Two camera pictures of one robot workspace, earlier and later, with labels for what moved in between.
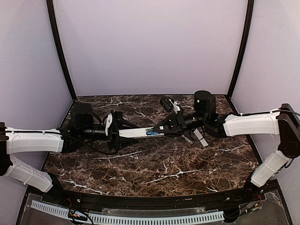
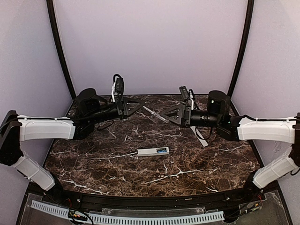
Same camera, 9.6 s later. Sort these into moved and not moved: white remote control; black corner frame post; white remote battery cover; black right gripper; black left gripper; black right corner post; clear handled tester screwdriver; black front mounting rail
Moved: white remote control; black left gripper; clear handled tester screwdriver; black right gripper
Not moved: black right corner post; white remote battery cover; black corner frame post; black front mounting rail
